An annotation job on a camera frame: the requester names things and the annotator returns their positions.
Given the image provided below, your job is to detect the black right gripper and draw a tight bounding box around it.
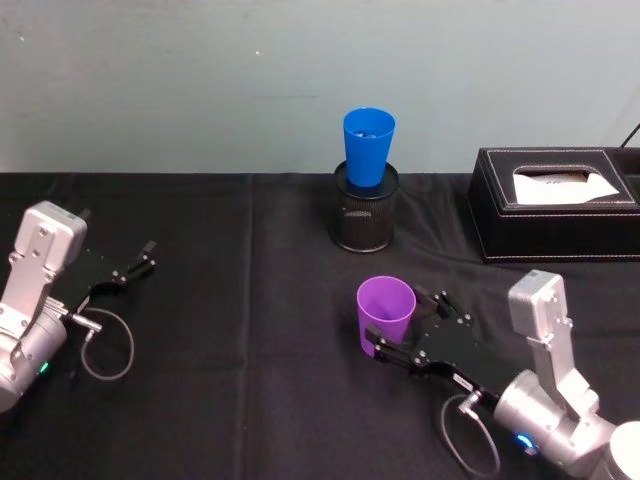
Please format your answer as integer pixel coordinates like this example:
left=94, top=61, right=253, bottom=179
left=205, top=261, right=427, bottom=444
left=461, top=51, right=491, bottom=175
left=363, top=284, right=522, bottom=400

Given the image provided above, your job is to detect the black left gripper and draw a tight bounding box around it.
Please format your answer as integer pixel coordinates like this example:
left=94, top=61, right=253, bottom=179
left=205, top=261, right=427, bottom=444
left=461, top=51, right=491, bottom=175
left=58, top=240, right=158, bottom=315

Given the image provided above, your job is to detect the purple plastic cup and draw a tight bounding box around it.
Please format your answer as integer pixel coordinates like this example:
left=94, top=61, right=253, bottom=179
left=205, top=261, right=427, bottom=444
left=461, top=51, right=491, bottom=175
left=355, top=277, right=418, bottom=359

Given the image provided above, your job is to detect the black mesh pen holder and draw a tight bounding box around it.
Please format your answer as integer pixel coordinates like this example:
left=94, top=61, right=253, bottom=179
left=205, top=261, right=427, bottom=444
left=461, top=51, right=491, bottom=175
left=328, top=160, right=400, bottom=254

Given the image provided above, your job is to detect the black table cloth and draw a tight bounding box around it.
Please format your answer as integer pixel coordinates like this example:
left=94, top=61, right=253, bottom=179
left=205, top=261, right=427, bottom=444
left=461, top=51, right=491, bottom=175
left=0, top=172, right=640, bottom=480

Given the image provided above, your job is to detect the black leather tissue box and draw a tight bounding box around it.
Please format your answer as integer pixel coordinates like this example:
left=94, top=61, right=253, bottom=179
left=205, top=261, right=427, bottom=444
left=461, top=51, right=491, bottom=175
left=467, top=146, right=640, bottom=265

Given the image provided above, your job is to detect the blue plastic cup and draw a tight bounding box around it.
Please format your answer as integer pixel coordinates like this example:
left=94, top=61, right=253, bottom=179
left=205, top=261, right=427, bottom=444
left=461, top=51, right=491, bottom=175
left=342, top=107, right=397, bottom=189

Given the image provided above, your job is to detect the white tissue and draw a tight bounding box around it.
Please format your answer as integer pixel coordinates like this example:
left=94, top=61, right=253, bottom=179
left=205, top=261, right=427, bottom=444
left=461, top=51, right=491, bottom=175
left=513, top=167, right=619, bottom=206

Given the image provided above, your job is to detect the left gripper grey cable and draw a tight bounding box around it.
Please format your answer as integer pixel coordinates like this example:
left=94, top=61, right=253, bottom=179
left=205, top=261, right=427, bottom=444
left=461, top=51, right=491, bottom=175
left=67, top=306, right=136, bottom=382

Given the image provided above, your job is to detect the gripper grey cable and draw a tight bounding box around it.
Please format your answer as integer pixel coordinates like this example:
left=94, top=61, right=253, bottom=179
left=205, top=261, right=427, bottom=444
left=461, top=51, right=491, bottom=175
left=439, top=390, right=502, bottom=477
left=67, top=306, right=136, bottom=382

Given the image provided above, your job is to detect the right gripper grey cable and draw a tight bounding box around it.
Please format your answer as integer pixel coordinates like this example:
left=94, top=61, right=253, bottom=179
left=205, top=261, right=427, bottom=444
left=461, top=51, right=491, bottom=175
left=439, top=390, right=502, bottom=477

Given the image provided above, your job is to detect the thin black wall cable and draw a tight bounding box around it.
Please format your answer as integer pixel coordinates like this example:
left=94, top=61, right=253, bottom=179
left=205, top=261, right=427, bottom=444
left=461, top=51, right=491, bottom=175
left=618, top=121, right=640, bottom=150

